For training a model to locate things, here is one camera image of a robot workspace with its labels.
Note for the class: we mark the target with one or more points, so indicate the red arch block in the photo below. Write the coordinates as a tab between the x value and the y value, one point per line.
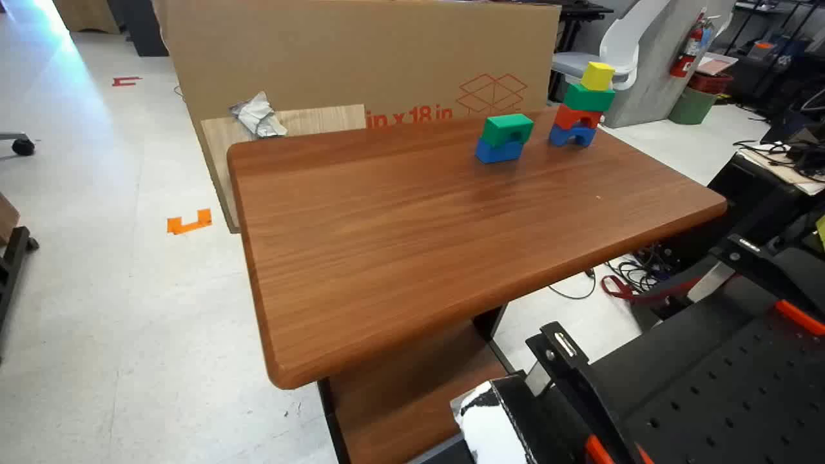
572	116

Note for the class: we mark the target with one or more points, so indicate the blue block under tower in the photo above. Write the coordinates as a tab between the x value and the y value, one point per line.
574	134

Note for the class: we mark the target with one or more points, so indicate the black chair caster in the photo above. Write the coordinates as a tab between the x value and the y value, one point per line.
21	145

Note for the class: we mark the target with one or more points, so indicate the light wooden board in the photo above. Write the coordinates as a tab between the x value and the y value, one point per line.
216	134

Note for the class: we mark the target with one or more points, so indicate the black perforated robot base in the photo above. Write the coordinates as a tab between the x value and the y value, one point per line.
734	377

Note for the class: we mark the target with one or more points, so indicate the crumpled grey plastic bag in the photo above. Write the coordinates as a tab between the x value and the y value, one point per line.
257	116

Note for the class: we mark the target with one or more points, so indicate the side desk with clutter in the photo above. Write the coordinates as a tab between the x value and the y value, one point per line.
764	190

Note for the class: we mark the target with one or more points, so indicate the blue block left stack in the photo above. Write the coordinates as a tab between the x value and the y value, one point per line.
489	154

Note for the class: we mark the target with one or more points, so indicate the green arch block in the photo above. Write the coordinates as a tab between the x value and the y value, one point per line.
506	126

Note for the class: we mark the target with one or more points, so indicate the white office chair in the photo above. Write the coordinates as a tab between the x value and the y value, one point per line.
620	45

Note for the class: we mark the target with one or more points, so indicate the green block on tower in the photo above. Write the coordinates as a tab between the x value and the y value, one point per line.
580	98

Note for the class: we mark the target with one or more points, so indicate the green bin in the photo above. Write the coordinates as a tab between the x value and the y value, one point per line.
692	107

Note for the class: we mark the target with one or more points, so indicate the orange floor tape marker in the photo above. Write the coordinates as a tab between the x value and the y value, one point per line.
177	225

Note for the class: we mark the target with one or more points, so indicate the red fire extinguisher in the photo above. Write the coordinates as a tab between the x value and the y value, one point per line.
696	40

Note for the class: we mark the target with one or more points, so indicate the large cardboard sheet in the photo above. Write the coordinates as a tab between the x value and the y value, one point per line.
402	60

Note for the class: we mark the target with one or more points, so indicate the yellow cube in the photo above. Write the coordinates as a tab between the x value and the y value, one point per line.
595	74

